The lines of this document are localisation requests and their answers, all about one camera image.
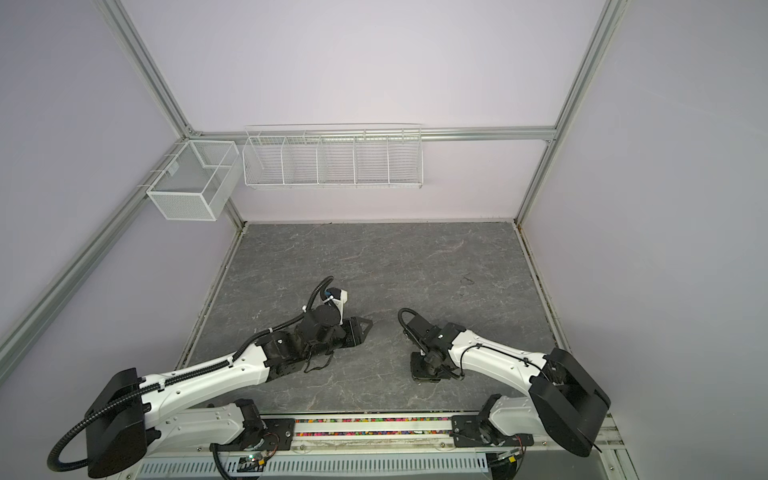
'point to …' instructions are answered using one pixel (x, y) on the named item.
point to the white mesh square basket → (196, 182)
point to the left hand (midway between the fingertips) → (368, 329)
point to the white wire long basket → (334, 156)
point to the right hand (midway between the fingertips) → (420, 378)
